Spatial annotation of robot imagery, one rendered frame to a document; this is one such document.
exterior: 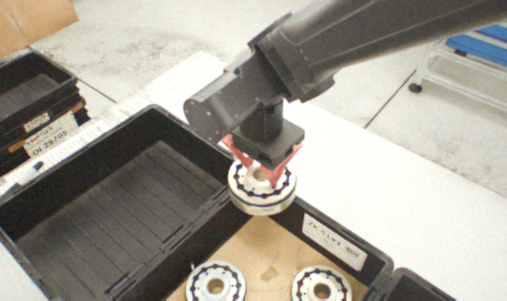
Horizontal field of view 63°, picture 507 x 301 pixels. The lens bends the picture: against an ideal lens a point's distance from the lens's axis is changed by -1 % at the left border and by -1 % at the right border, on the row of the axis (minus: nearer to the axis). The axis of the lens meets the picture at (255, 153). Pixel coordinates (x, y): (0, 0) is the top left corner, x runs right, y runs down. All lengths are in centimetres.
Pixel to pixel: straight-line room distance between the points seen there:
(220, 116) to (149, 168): 55
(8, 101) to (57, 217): 101
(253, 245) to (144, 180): 29
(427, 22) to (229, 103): 25
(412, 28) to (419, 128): 216
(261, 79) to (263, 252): 43
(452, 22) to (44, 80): 180
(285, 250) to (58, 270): 42
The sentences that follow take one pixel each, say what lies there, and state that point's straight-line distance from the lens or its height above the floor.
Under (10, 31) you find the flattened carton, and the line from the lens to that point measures 317.
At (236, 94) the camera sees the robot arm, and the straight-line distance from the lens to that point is 42.
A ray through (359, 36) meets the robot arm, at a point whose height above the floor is 140.
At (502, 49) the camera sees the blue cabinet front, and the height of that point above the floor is 40.
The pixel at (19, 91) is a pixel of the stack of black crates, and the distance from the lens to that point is 191.
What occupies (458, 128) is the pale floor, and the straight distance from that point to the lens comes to 246.
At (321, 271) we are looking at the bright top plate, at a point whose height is 86.
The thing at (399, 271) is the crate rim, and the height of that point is 93.
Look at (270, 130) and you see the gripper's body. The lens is 52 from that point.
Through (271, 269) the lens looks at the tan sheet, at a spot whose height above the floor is 83.
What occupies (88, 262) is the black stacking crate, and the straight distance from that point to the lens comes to 85.
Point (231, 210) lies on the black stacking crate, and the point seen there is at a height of 90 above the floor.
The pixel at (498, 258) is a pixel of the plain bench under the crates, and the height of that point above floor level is 70.
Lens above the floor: 153
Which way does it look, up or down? 47 degrees down
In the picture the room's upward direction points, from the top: straight up
